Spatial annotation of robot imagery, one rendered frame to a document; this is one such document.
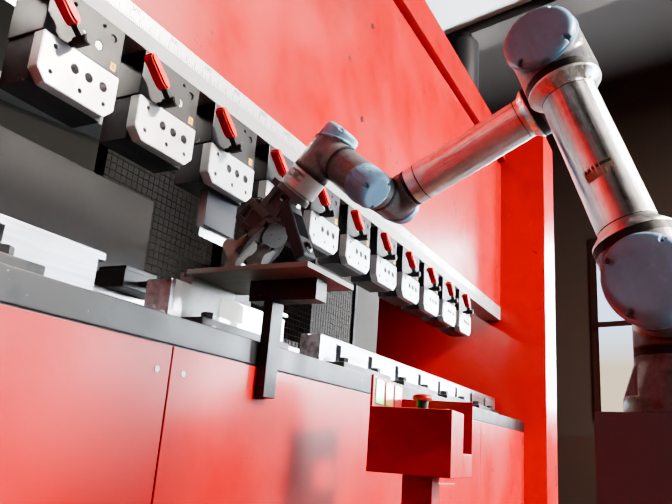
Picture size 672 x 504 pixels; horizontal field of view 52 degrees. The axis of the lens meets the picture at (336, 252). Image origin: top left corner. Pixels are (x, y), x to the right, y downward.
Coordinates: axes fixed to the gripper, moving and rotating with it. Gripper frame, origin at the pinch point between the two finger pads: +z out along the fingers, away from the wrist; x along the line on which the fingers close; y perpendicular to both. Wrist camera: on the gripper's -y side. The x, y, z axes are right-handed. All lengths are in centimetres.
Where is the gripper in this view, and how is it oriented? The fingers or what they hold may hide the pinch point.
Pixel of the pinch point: (238, 276)
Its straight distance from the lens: 136.5
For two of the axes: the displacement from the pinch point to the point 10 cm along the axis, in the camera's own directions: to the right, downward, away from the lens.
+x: -4.5, -2.8, -8.5
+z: -6.3, 7.7, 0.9
